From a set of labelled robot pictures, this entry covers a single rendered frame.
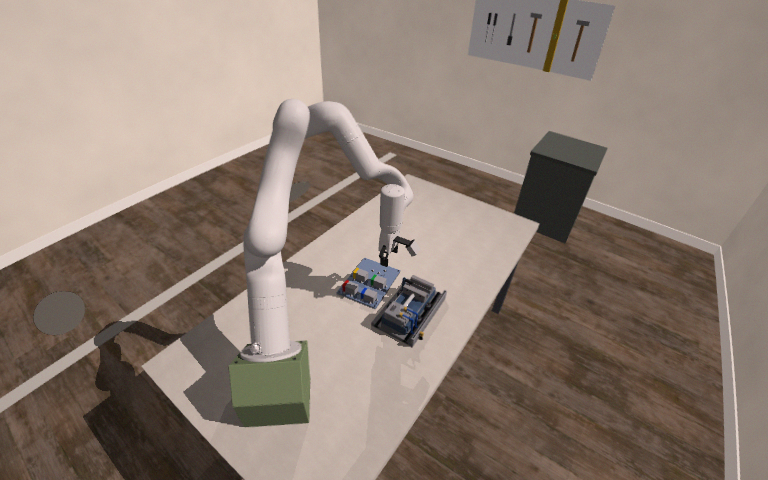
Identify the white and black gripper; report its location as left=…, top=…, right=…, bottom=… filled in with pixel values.
left=378, top=228, right=400, bottom=267

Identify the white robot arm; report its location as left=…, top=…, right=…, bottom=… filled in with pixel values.
left=240, top=99, right=413, bottom=362

